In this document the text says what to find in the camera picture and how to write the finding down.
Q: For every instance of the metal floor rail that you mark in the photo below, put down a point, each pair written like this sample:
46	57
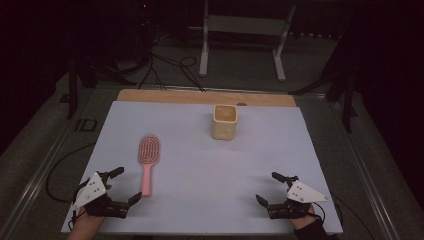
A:
361	166
43	166

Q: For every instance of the dark equipment with red light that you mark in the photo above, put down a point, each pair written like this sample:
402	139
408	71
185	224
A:
144	20

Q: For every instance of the black stand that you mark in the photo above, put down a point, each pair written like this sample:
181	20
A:
72	90
346	100

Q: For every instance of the wooden table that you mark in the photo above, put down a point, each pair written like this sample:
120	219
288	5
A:
186	97

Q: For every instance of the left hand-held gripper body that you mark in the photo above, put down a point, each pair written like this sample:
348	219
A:
94	190

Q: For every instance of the person's right hand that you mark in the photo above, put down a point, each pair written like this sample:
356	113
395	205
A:
301	221

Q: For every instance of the person's left hand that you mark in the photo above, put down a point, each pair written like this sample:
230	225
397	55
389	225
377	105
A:
84	225

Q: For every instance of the cream cheese-shaped holder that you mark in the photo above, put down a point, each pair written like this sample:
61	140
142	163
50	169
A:
224	128

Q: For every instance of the dark round table grommet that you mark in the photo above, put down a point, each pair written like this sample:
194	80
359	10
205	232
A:
241	104

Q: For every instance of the white metal stand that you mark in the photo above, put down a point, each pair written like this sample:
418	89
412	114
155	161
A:
246	25

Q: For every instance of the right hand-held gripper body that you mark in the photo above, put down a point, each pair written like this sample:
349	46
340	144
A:
301	193

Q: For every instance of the pink hairbrush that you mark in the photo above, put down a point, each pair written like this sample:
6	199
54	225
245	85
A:
149	150

